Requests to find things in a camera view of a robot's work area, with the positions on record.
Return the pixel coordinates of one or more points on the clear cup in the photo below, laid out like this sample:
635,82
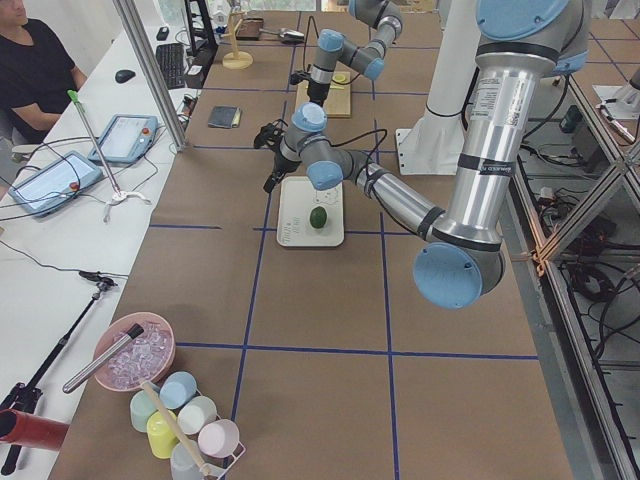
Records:
182,465

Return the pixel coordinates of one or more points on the near teach pendant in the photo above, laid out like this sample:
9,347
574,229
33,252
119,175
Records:
56,184

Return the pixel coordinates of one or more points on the wooden stick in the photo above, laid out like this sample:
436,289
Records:
205,469

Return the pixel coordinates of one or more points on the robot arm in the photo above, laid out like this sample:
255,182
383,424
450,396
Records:
520,43
334,47

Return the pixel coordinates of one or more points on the white bear tray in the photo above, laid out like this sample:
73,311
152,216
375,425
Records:
297,198

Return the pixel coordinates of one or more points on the metal scoop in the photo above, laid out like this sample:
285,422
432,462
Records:
285,35

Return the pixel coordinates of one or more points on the yellow cup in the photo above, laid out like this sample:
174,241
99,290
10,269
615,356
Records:
161,438

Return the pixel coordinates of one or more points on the white cup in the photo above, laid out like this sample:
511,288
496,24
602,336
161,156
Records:
198,412

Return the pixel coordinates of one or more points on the red bottle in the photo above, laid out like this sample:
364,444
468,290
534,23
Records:
29,430

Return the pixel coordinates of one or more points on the aluminium frame post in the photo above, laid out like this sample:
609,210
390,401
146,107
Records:
137,35

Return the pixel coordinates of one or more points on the metal tube in bowl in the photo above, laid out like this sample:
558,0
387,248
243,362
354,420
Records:
90,369

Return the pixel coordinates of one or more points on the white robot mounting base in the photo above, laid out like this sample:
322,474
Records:
432,146

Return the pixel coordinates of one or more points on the far teach pendant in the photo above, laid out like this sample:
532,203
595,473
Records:
127,137

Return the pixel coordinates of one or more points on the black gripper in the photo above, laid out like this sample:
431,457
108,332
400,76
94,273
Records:
316,94
279,164

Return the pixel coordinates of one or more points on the black computer mouse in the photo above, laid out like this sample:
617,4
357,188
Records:
124,75

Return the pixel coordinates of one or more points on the green tipped metal rod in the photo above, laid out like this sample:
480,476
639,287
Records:
118,196

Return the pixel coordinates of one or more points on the teach pendant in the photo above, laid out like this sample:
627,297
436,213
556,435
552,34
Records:
56,184
127,137

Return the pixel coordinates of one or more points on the dark rectangular tray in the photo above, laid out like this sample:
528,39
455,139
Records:
250,29

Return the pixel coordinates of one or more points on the black tripod stick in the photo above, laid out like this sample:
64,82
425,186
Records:
23,397

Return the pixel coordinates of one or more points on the blue cup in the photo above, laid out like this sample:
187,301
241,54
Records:
178,389

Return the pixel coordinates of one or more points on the grey folded cloth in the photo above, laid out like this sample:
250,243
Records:
225,117

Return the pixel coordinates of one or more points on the pink bowl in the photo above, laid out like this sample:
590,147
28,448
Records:
146,358

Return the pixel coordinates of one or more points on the green avocado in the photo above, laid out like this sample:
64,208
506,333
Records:
318,217

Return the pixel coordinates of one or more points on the pink cup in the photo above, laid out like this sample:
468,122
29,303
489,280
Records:
219,439

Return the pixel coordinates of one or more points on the bamboo cutting board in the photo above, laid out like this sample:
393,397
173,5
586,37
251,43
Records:
337,104

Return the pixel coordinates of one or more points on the black keyboard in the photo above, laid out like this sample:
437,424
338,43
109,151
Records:
170,59

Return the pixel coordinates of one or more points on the wooden mug tree stand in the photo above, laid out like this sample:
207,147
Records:
236,59

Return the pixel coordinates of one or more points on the green cup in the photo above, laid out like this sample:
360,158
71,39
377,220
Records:
141,408

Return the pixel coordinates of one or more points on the person in black shirt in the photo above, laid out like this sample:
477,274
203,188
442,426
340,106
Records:
37,73

